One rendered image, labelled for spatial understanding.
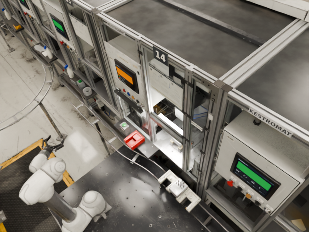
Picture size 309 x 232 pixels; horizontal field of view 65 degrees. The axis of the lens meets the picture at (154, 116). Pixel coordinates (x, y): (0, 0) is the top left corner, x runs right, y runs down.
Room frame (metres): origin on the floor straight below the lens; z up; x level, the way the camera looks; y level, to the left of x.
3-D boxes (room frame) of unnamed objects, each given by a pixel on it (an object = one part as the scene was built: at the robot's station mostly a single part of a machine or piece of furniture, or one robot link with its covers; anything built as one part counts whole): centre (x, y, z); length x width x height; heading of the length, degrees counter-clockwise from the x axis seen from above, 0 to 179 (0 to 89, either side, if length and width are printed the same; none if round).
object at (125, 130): (1.43, 0.29, 0.97); 0.08 x 0.08 x 0.12; 37
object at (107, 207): (0.79, 0.58, 0.71); 0.22 x 0.18 x 0.06; 37
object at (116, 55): (1.51, 0.09, 1.60); 0.42 x 0.29 x 0.46; 37
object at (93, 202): (0.79, 0.60, 0.85); 0.18 x 0.16 x 0.22; 142
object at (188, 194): (0.81, -0.13, 0.84); 0.36 x 0.14 x 0.10; 37
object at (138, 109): (1.43, 0.20, 1.37); 0.36 x 0.04 x 0.04; 37
